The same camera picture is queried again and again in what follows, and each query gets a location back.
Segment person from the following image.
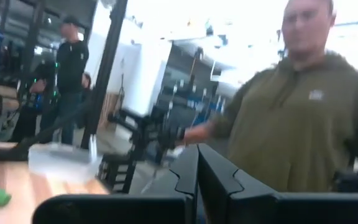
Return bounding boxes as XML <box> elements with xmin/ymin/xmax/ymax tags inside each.
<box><xmin>39</xmin><ymin>14</ymin><xmax>90</xmax><ymax>146</ymax></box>
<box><xmin>78</xmin><ymin>72</ymin><xmax>94</xmax><ymax>104</ymax></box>
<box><xmin>181</xmin><ymin>0</ymin><xmax>358</xmax><ymax>194</ymax></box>
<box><xmin>9</xmin><ymin>60</ymin><xmax>58</xmax><ymax>144</ymax></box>

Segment clear plastic container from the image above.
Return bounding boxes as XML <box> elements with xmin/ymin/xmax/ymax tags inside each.
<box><xmin>27</xmin><ymin>134</ymin><xmax>104</xmax><ymax>185</ymax></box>

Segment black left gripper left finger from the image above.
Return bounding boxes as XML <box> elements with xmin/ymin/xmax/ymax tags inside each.
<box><xmin>140</xmin><ymin>144</ymin><xmax>200</xmax><ymax>224</ymax></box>

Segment white cabinet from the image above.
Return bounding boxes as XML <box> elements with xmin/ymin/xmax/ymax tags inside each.
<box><xmin>121</xmin><ymin>39</ymin><xmax>174</xmax><ymax>118</ymax></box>

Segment black upright post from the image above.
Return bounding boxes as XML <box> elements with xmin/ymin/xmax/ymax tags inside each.
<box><xmin>80</xmin><ymin>0</ymin><xmax>129</xmax><ymax>151</ymax></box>

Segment black equipment stand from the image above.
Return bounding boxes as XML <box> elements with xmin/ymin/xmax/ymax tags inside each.
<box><xmin>107</xmin><ymin>104</ymin><xmax>199</xmax><ymax>164</ymax></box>

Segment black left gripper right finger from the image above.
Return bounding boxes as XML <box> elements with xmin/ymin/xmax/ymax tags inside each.
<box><xmin>197</xmin><ymin>142</ymin><xmax>278</xmax><ymax>224</ymax></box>

